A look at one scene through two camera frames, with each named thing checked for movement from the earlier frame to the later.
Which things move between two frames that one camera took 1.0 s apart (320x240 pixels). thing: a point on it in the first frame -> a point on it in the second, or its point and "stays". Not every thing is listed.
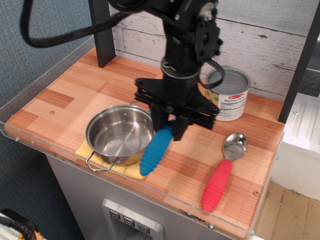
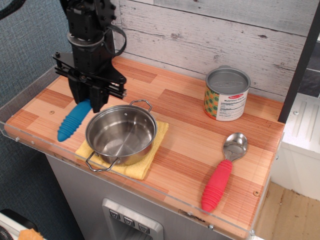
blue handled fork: x=156 y=148 -> x=73 y=119
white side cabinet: x=297 y=165 stays
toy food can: x=230 y=96 stays
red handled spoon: x=234 y=145 stays
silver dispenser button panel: x=124 y=223 stays
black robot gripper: x=177 y=93 -> x=88 y=64
